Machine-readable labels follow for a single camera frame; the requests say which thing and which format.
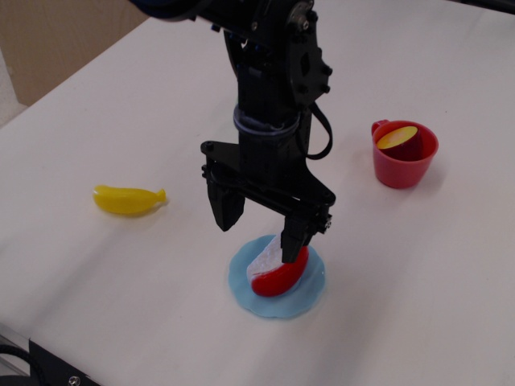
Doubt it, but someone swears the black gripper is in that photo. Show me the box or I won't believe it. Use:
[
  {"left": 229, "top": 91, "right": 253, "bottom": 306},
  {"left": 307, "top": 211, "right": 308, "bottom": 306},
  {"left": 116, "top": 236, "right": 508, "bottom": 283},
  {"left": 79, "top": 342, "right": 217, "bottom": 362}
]
[{"left": 200, "top": 133, "right": 336, "bottom": 264}]

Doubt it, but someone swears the red and white toy sushi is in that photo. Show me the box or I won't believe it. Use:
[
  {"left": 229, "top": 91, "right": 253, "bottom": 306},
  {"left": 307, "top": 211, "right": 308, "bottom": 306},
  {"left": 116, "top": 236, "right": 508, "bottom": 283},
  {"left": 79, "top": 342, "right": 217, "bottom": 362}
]
[{"left": 246, "top": 236, "right": 309, "bottom": 298}]

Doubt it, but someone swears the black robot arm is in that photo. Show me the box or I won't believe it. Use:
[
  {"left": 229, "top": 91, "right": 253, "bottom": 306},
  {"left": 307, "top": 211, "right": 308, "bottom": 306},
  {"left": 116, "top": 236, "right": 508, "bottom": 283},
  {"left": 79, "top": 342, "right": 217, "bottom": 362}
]
[{"left": 136, "top": 1, "right": 336, "bottom": 264}]

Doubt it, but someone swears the light blue plastic plate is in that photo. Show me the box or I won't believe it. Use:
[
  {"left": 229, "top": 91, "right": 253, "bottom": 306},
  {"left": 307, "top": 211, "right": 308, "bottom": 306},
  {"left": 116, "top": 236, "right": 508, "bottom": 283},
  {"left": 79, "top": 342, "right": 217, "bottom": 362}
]
[{"left": 228, "top": 235, "right": 326, "bottom": 319}]

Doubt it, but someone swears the red plastic cup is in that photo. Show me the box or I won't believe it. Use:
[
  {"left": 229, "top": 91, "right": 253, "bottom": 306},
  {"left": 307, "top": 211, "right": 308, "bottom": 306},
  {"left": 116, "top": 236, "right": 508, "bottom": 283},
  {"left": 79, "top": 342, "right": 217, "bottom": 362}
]
[{"left": 371, "top": 120, "right": 439, "bottom": 189}]

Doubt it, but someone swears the yellow toy banana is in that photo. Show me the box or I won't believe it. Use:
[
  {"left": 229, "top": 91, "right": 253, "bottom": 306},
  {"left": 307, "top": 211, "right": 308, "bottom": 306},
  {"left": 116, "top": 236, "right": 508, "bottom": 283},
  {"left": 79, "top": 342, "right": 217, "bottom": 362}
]
[{"left": 93, "top": 185, "right": 167, "bottom": 215}]

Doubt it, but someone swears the purple yellow toy sweet potato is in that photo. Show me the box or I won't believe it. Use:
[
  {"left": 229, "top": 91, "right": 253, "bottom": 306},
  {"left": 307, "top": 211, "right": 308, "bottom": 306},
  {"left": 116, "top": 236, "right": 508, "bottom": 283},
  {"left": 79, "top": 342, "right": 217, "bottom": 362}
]
[{"left": 377, "top": 125, "right": 422, "bottom": 162}]

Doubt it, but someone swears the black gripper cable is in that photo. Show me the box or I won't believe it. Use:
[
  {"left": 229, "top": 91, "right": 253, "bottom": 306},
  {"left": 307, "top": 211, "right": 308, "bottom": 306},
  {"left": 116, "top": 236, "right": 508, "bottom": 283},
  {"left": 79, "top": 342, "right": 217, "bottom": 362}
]
[{"left": 305, "top": 102, "right": 334, "bottom": 160}]

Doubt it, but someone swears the black corner bracket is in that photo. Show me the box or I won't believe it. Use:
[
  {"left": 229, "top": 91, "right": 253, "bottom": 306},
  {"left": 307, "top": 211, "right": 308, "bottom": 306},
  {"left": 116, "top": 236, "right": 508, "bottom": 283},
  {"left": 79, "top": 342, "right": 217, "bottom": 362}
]
[{"left": 29, "top": 340, "right": 100, "bottom": 386}]

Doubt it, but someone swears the black braided cable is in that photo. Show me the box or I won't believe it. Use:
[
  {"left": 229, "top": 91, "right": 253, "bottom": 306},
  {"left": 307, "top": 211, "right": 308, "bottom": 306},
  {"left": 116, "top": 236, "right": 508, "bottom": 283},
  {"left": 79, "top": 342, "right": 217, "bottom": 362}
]
[{"left": 0, "top": 343, "right": 47, "bottom": 386}]

